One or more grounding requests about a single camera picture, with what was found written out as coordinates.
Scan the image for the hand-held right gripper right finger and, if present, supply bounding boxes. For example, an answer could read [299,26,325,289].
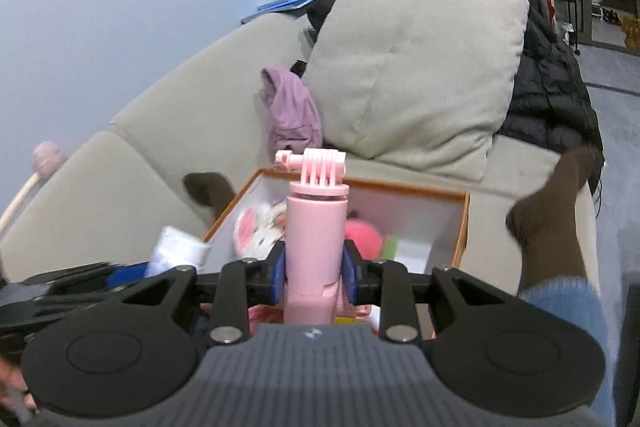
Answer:
[341,238,507,346]

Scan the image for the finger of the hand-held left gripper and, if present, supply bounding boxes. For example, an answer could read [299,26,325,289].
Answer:
[22,261,152,310]

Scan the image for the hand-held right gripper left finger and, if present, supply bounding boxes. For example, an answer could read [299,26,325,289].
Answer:
[119,239,287,346]

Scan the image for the pink selfie stick handle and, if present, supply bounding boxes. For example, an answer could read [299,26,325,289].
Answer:
[274,148,351,327]

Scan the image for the white paper packet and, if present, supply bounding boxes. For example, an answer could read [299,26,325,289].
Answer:
[147,226,213,280]

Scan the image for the orange storage box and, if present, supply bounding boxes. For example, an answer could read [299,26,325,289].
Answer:
[202,166,472,340]

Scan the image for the person's left hand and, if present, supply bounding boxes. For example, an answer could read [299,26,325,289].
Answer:
[0,354,32,425]

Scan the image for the pink round plush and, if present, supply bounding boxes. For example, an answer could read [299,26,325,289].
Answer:
[344,218,387,260]

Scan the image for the white bunny plush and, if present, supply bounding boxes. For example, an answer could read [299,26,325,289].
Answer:
[232,202,290,259]

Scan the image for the light green object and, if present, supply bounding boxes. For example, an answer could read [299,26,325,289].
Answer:
[377,237,406,264]

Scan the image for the person's left socked foot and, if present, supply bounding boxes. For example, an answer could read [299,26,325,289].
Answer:
[182,172,237,229]

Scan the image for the person's socked foot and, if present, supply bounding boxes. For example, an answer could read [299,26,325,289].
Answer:
[182,172,237,229]
[505,146,603,295]

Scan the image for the beige sofa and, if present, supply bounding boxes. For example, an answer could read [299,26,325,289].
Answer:
[0,9,601,303]

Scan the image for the pink plush on stick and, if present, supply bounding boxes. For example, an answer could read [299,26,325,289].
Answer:
[0,141,69,240]

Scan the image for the purple pink garment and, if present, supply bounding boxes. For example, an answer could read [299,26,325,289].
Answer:
[260,66,324,164]

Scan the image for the person's right socked foot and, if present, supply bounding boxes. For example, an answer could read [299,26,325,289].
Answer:
[505,146,603,295]

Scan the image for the beige cushion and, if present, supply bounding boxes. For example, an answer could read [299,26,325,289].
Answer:
[301,0,531,184]

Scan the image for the person's right jeans leg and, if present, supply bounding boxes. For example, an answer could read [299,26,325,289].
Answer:
[517,276,618,427]

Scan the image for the black puffer jacket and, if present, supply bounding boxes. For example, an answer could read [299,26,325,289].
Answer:
[500,0,605,158]

